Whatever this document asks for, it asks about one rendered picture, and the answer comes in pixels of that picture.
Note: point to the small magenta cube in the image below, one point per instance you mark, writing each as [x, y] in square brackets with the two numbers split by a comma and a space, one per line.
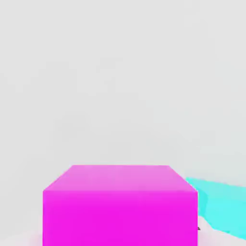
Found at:
[120, 211]

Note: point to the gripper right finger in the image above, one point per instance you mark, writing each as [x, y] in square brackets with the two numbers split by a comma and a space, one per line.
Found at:
[209, 238]

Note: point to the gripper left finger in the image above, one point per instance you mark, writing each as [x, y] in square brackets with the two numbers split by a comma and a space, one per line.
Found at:
[30, 241]

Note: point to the small cyan cube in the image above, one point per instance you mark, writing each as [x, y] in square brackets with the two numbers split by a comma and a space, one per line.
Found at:
[224, 207]

